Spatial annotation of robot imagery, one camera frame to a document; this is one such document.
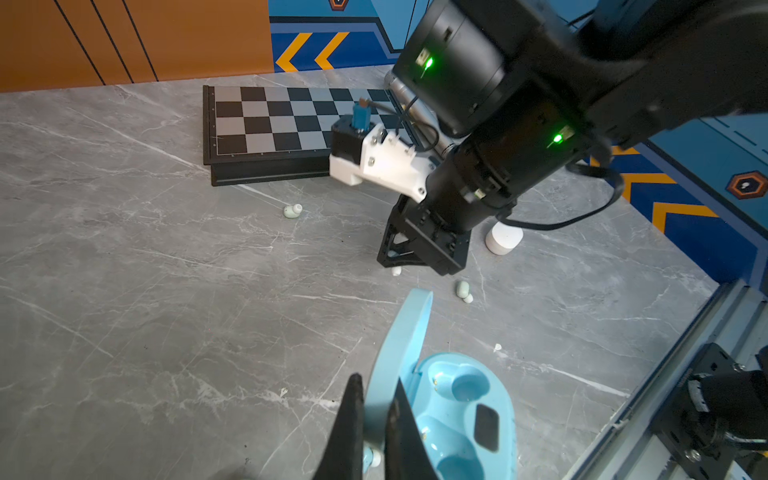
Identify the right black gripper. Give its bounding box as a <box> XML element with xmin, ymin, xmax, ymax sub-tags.
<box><xmin>377</xmin><ymin>195</ymin><xmax>471</xmax><ymax>276</ymax></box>

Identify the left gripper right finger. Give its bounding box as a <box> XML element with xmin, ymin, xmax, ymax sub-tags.
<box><xmin>384</xmin><ymin>381</ymin><xmax>438</xmax><ymax>480</ymax></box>

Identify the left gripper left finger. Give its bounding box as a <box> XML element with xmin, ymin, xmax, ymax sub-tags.
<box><xmin>313</xmin><ymin>373</ymin><xmax>364</xmax><ymax>480</ymax></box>

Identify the blue earbud charging case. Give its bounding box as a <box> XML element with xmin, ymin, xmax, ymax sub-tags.
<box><xmin>363</xmin><ymin>289</ymin><xmax>518</xmax><ymax>479</ymax></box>

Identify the white earbud charging case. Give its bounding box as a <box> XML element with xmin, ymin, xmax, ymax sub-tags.
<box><xmin>484</xmin><ymin>223</ymin><xmax>524</xmax><ymax>256</ymax></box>

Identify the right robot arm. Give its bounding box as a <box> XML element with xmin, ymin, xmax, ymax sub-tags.
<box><xmin>378</xmin><ymin>1</ymin><xmax>767</xmax><ymax>275</ymax></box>

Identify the green earbud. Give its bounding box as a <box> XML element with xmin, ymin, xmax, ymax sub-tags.
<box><xmin>455</xmin><ymin>280</ymin><xmax>474</xmax><ymax>304</ymax></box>
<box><xmin>283</xmin><ymin>204</ymin><xmax>303</xmax><ymax>219</ymax></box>

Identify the black and silver chessboard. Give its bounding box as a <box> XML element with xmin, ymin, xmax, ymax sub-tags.
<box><xmin>203</xmin><ymin>85</ymin><xmax>420</xmax><ymax>187</ymax></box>

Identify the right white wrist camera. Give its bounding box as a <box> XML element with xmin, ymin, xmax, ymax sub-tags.
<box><xmin>329</xmin><ymin>98</ymin><xmax>435</xmax><ymax>203</ymax></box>

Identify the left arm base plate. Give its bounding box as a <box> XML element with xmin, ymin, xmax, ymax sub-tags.
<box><xmin>651</xmin><ymin>343</ymin><xmax>767</xmax><ymax>479</ymax></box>

